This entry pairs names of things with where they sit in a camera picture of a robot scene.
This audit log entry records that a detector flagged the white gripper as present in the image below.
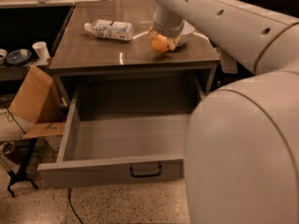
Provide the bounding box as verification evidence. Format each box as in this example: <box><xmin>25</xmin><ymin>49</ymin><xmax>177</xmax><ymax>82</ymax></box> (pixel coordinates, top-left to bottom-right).
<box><xmin>149</xmin><ymin>7</ymin><xmax>183</xmax><ymax>50</ymax></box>

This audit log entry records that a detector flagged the grey drawer cabinet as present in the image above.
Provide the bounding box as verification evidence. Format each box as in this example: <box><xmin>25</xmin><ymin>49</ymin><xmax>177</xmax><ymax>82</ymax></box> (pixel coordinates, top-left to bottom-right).
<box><xmin>49</xmin><ymin>0</ymin><xmax>221</xmax><ymax>107</ymax></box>

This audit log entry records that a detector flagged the low side shelf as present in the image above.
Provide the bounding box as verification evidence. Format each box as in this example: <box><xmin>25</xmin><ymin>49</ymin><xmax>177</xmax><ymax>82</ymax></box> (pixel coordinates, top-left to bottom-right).
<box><xmin>0</xmin><ymin>60</ymin><xmax>49</xmax><ymax>81</ymax></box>

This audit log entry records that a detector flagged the open grey top drawer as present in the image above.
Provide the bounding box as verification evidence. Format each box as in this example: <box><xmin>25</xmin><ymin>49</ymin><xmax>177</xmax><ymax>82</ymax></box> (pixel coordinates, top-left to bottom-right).
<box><xmin>38</xmin><ymin>74</ymin><xmax>205</xmax><ymax>188</ymax></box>

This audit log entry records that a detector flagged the white paper cup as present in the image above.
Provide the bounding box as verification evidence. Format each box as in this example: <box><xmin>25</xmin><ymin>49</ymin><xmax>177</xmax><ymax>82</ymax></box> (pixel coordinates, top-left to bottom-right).
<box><xmin>32</xmin><ymin>41</ymin><xmax>50</xmax><ymax>61</ymax></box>

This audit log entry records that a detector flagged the black metal stand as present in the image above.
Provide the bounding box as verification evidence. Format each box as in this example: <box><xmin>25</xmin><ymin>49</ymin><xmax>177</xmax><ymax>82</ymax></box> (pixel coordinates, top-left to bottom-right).
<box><xmin>0</xmin><ymin>138</ymin><xmax>38</xmax><ymax>197</ymax></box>

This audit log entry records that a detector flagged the brown cardboard box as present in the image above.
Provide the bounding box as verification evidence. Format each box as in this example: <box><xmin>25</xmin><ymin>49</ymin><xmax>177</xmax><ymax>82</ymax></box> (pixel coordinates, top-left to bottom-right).
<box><xmin>9</xmin><ymin>66</ymin><xmax>65</xmax><ymax>139</ymax></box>

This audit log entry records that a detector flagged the white bowl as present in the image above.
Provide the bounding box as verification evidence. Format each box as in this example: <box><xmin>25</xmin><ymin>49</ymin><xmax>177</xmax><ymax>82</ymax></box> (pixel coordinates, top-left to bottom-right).
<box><xmin>178</xmin><ymin>21</ymin><xmax>195</xmax><ymax>47</ymax></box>

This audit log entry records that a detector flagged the dark blue plate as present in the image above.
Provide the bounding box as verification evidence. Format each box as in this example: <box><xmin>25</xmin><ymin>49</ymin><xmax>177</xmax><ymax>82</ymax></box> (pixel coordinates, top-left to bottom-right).
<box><xmin>6</xmin><ymin>49</ymin><xmax>32</xmax><ymax>66</ymax></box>

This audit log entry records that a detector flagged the round metal can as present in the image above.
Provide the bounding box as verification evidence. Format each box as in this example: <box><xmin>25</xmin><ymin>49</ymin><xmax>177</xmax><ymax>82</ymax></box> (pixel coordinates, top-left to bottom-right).
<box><xmin>0</xmin><ymin>141</ymin><xmax>23</xmax><ymax>164</ymax></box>

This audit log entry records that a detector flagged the black floor cable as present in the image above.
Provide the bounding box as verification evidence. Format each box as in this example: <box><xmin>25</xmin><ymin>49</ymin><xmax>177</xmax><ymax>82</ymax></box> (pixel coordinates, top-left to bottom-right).
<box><xmin>67</xmin><ymin>188</ymin><xmax>84</xmax><ymax>224</ymax></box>

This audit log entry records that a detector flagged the black drawer handle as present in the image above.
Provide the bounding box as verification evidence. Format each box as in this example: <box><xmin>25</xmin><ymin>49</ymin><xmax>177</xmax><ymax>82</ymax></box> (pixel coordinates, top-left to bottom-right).
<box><xmin>129</xmin><ymin>164</ymin><xmax>163</xmax><ymax>178</ymax></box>

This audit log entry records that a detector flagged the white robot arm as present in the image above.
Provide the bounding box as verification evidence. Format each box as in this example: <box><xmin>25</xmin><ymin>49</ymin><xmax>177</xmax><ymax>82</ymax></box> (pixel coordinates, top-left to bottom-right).
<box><xmin>153</xmin><ymin>0</ymin><xmax>299</xmax><ymax>224</ymax></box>

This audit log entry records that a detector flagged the black office chair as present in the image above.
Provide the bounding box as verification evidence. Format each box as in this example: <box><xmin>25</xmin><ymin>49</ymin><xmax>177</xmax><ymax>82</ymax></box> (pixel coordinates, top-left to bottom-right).
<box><xmin>212</xmin><ymin>0</ymin><xmax>299</xmax><ymax>91</ymax></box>

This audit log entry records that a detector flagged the clear plastic water bottle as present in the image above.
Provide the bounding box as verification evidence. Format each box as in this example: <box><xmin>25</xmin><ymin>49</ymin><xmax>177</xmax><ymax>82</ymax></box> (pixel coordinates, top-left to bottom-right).
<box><xmin>84</xmin><ymin>20</ymin><xmax>135</xmax><ymax>41</ymax></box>

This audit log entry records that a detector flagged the orange fruit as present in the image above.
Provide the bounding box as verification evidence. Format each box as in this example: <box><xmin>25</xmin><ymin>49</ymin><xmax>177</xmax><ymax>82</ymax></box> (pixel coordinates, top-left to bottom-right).
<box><xmin>150</xmin><ymin>35</ymin><xmax>169</xmax><ymax>53</ymax></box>

